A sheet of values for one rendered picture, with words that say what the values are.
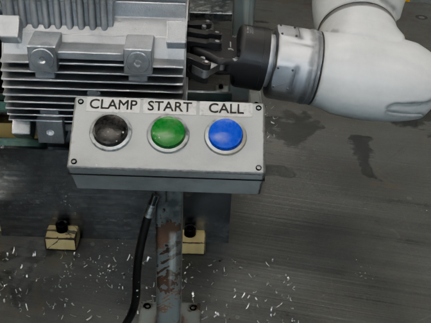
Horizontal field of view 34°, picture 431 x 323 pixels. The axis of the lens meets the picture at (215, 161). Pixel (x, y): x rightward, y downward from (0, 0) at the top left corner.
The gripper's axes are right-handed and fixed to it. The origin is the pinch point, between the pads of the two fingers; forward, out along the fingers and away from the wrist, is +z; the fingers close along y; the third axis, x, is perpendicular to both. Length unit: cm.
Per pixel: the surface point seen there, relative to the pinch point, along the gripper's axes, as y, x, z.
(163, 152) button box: 26.1, -2.0, -9.2
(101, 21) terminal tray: 5.2, -3.7, -0.8
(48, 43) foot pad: 9.2, -2.0, 4.0
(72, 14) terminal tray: 5.1, -4.0, 2.3
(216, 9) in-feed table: -41.4, 11.0, -16.1
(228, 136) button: 25.3, -4.1, -14.6
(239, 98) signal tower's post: -28.2, 20.8, -21.9
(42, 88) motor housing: 9.5, 3.2, 4.3
